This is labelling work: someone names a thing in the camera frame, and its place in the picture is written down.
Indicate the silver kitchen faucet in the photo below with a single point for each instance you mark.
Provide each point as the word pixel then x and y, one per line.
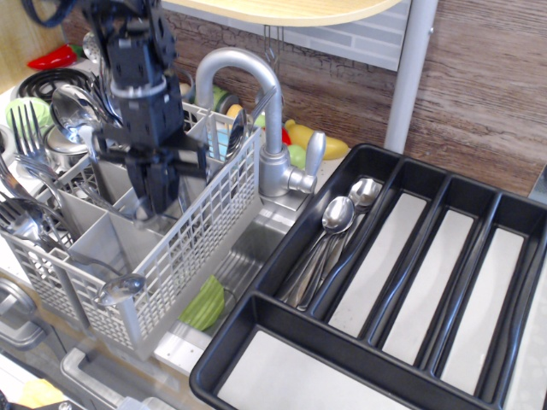
pixel 277 175

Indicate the grey plastic cutlery basket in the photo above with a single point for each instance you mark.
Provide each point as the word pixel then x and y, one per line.
pixel 175 263

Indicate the black cutlery tray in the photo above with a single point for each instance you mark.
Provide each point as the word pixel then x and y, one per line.
pixel 438 302

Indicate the steel spoon in tray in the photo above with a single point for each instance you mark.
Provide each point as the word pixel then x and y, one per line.
pixel 337 218
pixel 363 194

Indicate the yellow toy banana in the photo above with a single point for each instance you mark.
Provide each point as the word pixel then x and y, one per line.
pixel 300 135

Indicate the steel spoon in tray front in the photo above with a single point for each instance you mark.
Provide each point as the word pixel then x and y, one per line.
pixel 337 218

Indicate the green toy cabbage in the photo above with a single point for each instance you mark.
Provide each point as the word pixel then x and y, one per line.
pixel 16 109

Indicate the steel sink basin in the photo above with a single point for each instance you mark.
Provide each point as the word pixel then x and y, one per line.
pixel 182 346

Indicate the grey metal pole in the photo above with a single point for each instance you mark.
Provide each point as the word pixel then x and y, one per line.
pixel 417 37

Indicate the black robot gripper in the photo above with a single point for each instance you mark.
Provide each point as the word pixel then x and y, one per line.
pixel 150 139

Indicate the black stove burner coil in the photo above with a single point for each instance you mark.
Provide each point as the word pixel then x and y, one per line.
pixel 42 84

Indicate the green toy vegetable in sink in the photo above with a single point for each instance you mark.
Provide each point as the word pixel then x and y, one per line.
pixel 206 307

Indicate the wooden round shelf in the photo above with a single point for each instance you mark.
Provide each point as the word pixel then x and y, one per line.
pixel 289 12

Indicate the hanging steel skimmer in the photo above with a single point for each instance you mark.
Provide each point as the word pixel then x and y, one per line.
pixel 91 48

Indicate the steel spoon in tray back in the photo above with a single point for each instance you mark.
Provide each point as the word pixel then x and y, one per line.
pixel 363 194

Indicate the small steel spoon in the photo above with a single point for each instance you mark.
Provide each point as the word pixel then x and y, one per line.
pixel 144 217

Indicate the steel spoon at basket front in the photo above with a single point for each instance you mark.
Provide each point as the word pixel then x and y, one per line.
pixel 116 290

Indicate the red toy chili pepper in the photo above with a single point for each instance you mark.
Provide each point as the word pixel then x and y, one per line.
pixel 64 56

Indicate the steel fork lower left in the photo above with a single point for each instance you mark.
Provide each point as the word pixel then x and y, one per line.
pixel 26 222

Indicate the steel fork upright left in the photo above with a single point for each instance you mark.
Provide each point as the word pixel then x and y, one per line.
pixel 32 156

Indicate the large steel serving spoon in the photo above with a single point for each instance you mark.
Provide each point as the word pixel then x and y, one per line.
pixel 74 114

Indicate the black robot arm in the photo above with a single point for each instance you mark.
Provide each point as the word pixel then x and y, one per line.
pixel 138 51

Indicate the steel pot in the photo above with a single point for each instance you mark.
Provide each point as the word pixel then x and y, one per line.
pixel 62 154

